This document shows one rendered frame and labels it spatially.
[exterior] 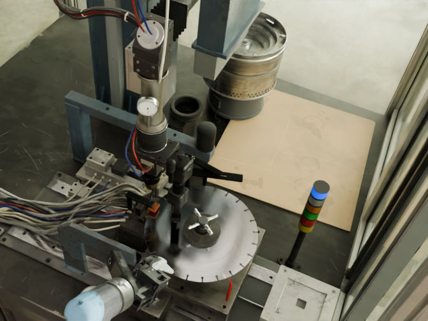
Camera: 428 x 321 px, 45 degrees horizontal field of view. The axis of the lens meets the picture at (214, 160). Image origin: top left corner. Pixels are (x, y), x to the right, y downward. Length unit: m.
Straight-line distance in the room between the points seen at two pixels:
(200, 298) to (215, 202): 0.29
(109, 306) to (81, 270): 0.55
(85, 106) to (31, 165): 0.36
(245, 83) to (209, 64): 0.45
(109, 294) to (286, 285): 0.58
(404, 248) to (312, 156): 1.15
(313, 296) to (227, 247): 0.27
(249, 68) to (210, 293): 0.81
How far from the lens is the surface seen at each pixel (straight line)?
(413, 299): 0.85
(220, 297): 1.52
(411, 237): 0.91
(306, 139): 2.10
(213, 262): 1.46
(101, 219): 1.59
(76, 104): 1.74
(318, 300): 1.52
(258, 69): 1.89
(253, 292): 1.65
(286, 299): 1.50
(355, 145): 2.14
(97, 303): 1.10
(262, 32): 2.06
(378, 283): 1.04
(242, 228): 1.53
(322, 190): 1.40
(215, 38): 1.44
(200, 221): 1.46
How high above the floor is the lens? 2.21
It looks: 49 degrees down
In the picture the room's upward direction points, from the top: 8 degrees clockwise
